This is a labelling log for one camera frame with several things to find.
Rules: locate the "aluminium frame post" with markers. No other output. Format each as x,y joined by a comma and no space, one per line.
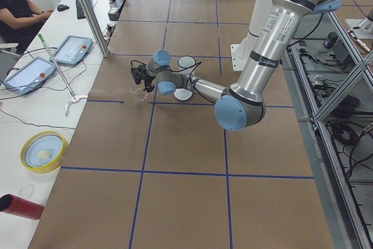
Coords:
95,28

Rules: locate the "silver reacher grabber stick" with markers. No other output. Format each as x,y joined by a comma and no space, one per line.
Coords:
74,98

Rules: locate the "green black power adapter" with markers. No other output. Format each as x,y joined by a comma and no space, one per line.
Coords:
330,40

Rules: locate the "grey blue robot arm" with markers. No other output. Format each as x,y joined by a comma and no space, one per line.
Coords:
241,104

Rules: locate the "person in black shirt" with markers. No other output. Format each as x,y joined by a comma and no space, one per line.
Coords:
21,20

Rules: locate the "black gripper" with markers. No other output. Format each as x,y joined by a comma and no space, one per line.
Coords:
148,80

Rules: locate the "black computer mouse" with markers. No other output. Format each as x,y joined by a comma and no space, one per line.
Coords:
62,7

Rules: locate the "red cylinder tube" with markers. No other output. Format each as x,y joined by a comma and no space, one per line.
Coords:
17,206

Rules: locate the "white enamel cup lid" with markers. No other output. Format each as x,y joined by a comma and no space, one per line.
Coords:
182,94

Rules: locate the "yellow tape roll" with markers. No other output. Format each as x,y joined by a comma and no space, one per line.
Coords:
49,167

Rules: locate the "white enamel cup blue rim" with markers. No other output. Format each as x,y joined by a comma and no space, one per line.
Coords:
186,66

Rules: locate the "light blue bowl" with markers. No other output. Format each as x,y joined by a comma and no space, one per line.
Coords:
50,142

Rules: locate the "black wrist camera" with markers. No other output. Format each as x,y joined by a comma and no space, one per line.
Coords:
136,73

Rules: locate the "white food piece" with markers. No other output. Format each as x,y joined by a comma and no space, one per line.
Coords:
44,154

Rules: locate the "black keyboard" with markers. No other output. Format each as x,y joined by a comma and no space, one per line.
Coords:
80,14

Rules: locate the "near teach pendant tablet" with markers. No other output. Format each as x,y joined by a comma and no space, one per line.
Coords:
30,77

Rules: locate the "teach pendant tablet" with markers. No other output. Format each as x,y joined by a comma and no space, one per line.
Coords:
30,77
72,50

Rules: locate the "far teach pendant tablet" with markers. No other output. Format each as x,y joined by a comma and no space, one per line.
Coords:
72,50

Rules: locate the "aluminium frame rail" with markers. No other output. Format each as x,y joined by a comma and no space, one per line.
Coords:
333,100

